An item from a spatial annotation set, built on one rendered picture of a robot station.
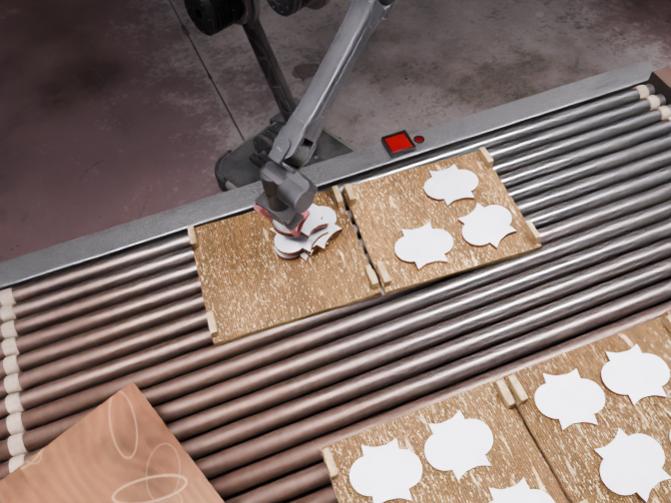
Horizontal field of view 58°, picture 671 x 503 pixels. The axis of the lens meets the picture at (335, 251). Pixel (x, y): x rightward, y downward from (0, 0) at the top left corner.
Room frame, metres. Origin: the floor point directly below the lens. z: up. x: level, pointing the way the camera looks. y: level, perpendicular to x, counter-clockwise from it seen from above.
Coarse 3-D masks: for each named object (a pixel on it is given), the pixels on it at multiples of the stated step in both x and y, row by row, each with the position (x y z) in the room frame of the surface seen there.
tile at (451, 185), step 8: (448, 168) 1.11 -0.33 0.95; (456, 168) 1.11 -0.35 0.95; (432, 176) 1.09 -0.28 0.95; (440, 176) 1.08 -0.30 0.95; (448, 176) 1.08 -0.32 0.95; (456, 176) 1.08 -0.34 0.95; (464, 176) 1.07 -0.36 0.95; (472, 176) 1.07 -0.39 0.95; (424, 184) 1.06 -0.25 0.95; (432, 184) 1.06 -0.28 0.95; (440, 184) 1.05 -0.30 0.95; (448, 184) 1.05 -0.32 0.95; (456, 184) 1.05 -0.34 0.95; (464, 184) 1.05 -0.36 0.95; (472, 184) 1.04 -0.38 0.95; (424, 192) 1.04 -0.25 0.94; (432, 192) 1.03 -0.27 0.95; (440, 192) 1.03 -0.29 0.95; (448, 192) 1.02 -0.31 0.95; (456, 192) 1.02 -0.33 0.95; (464, 192) 1.02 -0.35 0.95; (472, 192) 1.03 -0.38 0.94; (432, 200) 1.01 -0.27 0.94; (440, 200) 1.01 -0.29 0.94; (448, 200) 1.00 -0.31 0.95; (456, 200) 1.00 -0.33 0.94
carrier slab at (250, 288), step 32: (224, 224) 1.00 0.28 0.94; (256, 224) 0.99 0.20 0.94; (224, 256) 0.90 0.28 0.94; (256, 256) 0.89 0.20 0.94; (320, 256) 0.87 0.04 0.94; (352, 256) 0.86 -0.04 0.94; (224, 288) 0.80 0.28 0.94; (256, 288) 0.79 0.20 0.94; (288, 288) 0.78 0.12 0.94; (320, 288) 0.77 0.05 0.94; (352, 288) 0.76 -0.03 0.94; (224, 320) 0.71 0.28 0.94; (256, 320) 0.70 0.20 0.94; (288, 320) 0.69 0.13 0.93
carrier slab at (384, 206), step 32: (448, 160) 1.15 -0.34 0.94; (480, 160) 1.14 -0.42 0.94; (384, 192) 1.06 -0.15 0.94; (416, 192) 1.05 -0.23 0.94; (480, 192) 1.02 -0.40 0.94; (384, 224) 0.95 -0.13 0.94; (416, 224) 0.94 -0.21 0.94; (448, 224) 0.93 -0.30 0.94; (512, 224) 0.91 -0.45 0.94; (384, 256) 0.85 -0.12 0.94; (448, 256) 0.83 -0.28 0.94; (480, 256) 0.82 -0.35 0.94; (512, 256) 0.82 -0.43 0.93; (384, 288) 0.76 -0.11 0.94
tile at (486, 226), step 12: (468, 216) 0.94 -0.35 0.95; (480, 216) 0.94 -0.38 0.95; (492, 216) 0.93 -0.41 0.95; (504, 216) 0.93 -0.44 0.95; (468, 228) 0.90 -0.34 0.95; (480, 228) 0.90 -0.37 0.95; (492, 228) 0.89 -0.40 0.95; (504, 228) 0.89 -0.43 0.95; (468, 240) 0.87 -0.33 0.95; (480, 240) 0.86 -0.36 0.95; (492, 240) 0.86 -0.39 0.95
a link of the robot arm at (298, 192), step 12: (276, 144) 0.93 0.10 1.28; (288, 144) 0.92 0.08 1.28; (276, 156) 0.91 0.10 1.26; (288, 168) 0.88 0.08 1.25; (300, 168) 0.92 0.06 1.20; (288, 180) 0.86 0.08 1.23; (300, 180) 0.86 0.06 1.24; (288, 192) 0.84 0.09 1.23; (300, 192) 0.83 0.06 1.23; (312, 192) 0.84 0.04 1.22; (288, 204) 0.82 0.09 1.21; (300, 204) 0.81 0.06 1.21; (312, 204) 0.83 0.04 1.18
